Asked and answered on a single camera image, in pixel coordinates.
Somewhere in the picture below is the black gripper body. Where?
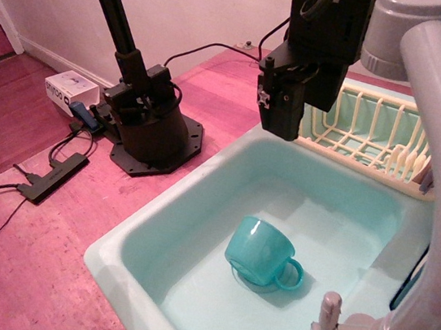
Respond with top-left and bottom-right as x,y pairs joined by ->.
273,0 -> 381,118

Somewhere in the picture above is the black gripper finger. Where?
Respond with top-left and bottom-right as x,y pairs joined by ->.
304,63 -> 348,112
256,42 -> 310,141

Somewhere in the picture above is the teal plastic cup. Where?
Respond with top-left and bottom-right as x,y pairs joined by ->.
225,215 -> 304,291

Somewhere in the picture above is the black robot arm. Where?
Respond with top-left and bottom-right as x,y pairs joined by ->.
99,0 -> 376,141

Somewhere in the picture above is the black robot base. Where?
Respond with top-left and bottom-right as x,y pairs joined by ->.
90,50 -> 204,177

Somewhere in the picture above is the cream dish drying rack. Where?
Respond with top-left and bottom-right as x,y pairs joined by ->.
295,79 -> 434,202

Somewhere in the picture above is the purple utensil in rack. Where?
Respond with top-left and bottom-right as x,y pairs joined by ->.
419,169 -> 434,194

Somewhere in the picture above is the light teal toy sink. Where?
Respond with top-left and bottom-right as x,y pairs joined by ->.
84,127 -> 423,330

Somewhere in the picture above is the white cardboard box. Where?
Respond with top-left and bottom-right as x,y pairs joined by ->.
45,70 -> 100,117

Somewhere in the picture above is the black usb hub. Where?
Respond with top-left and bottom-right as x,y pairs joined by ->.
12,153 -> 90,205

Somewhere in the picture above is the blue clamp handle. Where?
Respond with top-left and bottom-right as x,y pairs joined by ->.
68,101 -> 99,132

